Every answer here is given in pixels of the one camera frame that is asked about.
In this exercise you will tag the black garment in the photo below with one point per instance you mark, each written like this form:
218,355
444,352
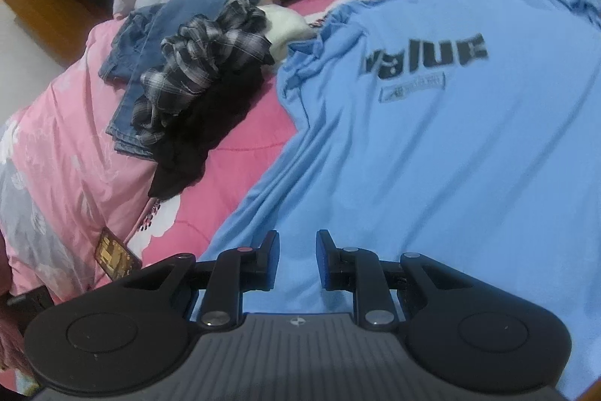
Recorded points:
202,133

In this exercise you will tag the blue denim jeans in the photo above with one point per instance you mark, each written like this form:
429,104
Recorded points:
188,6

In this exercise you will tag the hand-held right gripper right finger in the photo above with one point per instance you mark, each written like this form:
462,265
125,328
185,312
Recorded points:
323,257

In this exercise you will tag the white garment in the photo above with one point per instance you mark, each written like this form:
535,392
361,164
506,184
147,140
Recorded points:
286,30

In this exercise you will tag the light pink quilt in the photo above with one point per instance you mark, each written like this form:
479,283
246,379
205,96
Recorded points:
61,124

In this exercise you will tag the dark red cloth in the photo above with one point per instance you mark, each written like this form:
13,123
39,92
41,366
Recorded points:
9,326

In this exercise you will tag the black white plaid shirt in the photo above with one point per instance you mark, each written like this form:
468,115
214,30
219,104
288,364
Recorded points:
206,53

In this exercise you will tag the blue printed t-shirt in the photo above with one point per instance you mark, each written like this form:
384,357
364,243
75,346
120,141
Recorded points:
422,156

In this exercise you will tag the pink floral blanket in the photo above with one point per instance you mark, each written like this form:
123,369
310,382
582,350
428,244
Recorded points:
249,147

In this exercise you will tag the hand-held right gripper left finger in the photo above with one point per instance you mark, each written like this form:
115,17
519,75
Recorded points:
272,257

